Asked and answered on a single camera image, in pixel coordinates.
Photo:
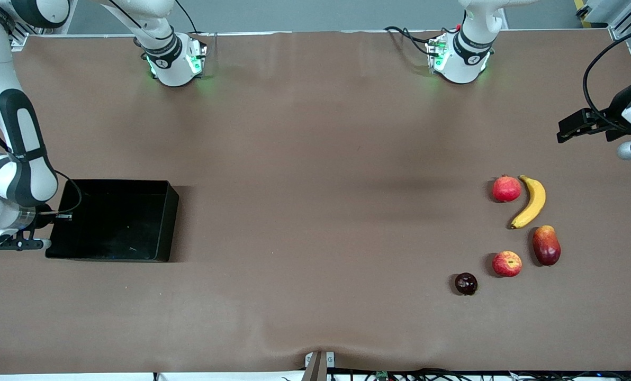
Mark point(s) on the metal table edge bracket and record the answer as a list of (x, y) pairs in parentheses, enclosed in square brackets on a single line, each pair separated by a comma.
[(318, 368)]

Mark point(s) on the black plastic box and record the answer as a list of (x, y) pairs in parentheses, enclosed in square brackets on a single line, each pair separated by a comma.
[(119, 222)]

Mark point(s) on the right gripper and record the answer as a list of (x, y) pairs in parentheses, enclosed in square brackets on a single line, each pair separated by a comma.
[(44, 219)]

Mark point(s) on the red orange mango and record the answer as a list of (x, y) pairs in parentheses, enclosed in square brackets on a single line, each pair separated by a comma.
[(546, 246)]

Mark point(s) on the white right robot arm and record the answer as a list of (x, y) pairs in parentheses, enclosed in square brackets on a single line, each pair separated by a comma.
[(172, 69)]

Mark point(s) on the red pomegranate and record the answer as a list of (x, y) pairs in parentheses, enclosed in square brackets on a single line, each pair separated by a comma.
[(506, 189)]

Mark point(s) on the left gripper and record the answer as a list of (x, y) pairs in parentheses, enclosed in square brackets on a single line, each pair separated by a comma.
[(615, 107)]

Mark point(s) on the yellow banana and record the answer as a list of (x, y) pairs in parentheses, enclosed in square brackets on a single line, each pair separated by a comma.
[(535, 203)]

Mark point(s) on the red yellow apple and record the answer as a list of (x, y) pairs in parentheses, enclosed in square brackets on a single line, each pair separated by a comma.
[(507, 264)]

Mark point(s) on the table cover mat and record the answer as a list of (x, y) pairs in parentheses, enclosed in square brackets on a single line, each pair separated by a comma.
[(315, 296)]

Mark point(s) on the dark purple plum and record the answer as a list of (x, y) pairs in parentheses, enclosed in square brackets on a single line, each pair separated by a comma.
[(466, 284)]

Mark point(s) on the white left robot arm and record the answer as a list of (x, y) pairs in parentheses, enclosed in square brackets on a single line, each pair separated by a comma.
[(461, 66)]

